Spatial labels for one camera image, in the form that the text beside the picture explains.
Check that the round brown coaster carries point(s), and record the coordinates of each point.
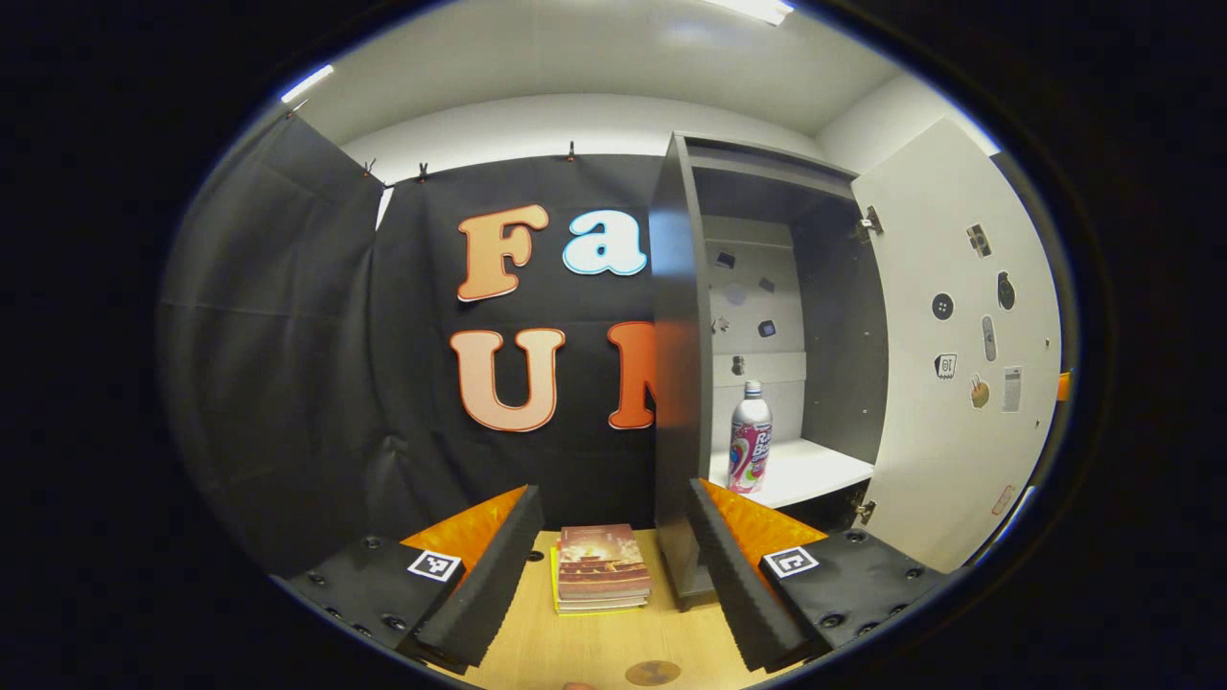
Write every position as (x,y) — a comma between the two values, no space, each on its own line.
(653,673)

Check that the dark grey cabinet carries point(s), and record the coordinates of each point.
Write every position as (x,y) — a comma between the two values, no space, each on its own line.
(679,383)

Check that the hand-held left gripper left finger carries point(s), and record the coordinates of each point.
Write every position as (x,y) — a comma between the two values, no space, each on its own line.
(479,594)

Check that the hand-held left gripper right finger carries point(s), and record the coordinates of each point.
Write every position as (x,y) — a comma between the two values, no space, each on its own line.
(743,594)

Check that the brown cover book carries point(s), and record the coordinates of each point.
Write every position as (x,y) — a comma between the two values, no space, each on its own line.
(599,561)

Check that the beige cabinet door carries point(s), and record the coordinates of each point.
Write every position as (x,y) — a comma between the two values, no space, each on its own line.
(949,460)

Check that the ceiling light panel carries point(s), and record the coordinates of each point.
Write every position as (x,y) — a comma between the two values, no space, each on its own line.
(752,8)
(307,83)

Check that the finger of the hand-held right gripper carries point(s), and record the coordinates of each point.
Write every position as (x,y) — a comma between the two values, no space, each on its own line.
(1064,386)

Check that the metal door hinge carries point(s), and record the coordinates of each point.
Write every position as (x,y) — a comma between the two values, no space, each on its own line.
(868,225)
(863,511)

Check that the black backdrop cloth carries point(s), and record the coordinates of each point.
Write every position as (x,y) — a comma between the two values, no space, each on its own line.
(288,335)

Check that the white pink drink bottle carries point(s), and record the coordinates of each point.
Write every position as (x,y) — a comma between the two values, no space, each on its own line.
(750,441)

